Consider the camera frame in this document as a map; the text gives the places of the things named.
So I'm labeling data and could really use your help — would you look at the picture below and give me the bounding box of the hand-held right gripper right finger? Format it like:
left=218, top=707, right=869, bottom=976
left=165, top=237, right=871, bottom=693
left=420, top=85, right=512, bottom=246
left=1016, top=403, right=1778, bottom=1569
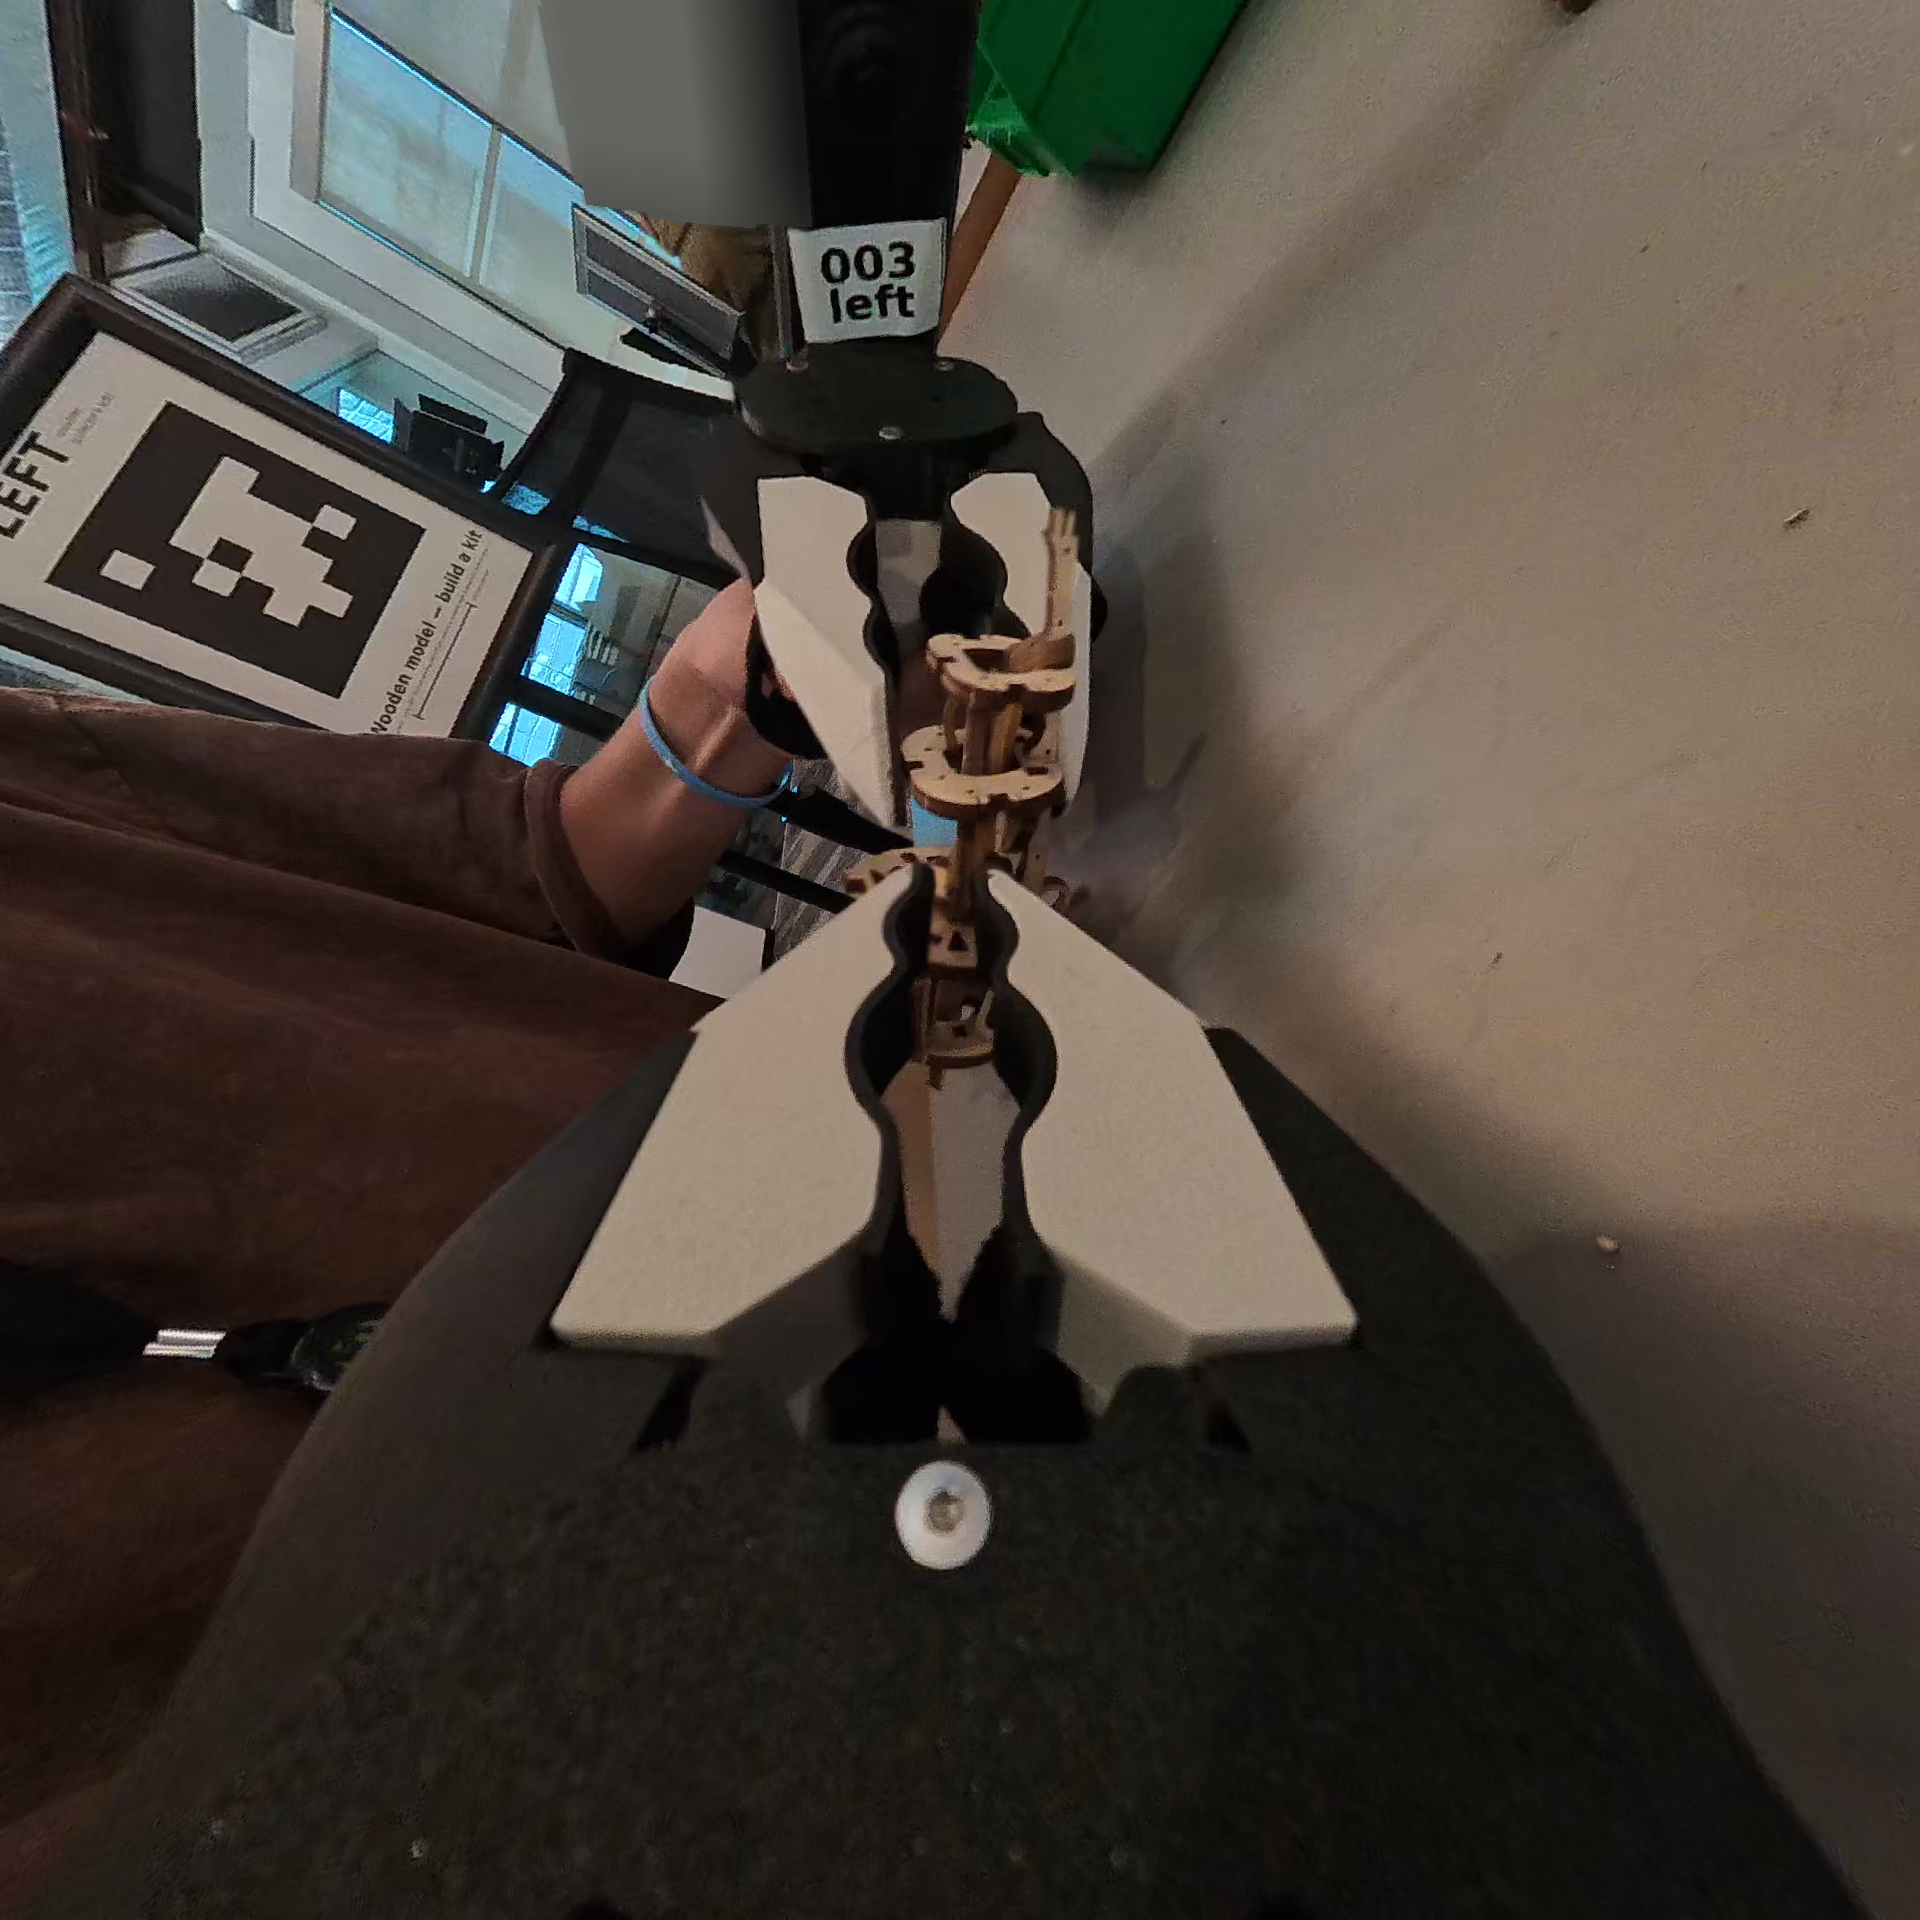
left=979, top=874, right=1360, bottom=1416

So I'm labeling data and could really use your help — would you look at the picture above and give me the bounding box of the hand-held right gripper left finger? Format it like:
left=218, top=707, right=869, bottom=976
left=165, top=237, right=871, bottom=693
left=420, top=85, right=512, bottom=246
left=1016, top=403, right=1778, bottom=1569
left=551, top=866, right=943, bottom=1430

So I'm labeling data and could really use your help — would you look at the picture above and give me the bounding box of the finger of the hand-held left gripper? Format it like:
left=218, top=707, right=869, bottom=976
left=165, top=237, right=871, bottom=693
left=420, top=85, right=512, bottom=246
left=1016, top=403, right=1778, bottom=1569
left=932, top=473, right=1087, bottom=648
left=751, top=476, right=916, bottom=842

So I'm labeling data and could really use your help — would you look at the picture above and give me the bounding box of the wooden model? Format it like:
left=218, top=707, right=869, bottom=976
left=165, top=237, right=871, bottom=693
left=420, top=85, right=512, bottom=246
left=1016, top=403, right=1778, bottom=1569
left=843, top=507, right=1085, bottom=1086

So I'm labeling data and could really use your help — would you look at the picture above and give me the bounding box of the person's left forearm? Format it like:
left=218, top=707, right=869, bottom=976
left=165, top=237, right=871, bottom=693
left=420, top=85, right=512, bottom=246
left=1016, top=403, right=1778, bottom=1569
left=557, top=720, right=784, bottom=964

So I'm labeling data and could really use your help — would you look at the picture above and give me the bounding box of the person's left hand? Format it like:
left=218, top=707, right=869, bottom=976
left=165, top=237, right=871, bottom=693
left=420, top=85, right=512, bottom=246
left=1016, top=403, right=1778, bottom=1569
left=651, top=577, right=797, bottom=794

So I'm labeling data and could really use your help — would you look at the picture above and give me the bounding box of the blue wristband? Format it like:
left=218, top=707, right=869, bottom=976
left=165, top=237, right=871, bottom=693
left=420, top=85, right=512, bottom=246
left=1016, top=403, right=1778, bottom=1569
left=636, top=682, right=800, bottom=814

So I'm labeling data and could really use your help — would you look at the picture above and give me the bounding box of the green plastic bin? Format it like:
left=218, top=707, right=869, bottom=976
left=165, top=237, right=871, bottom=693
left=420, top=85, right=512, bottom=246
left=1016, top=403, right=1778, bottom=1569
left=967, top=0, right=1251, bottom=181

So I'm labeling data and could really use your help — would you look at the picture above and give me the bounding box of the white louvered unit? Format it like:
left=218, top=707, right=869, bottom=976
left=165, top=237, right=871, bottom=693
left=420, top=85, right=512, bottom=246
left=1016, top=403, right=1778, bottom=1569
left=571, top=203, right=749, bottom=372

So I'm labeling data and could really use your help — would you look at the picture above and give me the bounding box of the black framed marker sign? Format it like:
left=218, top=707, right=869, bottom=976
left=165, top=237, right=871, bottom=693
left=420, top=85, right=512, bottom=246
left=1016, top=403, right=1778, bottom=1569
left=0, top=275, right=567, bottom=740

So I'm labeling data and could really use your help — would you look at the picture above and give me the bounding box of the black lanyard strap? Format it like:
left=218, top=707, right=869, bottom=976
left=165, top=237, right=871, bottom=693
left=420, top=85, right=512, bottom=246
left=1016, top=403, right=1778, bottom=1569
left=0, top=1257, right=379, bottom=1401

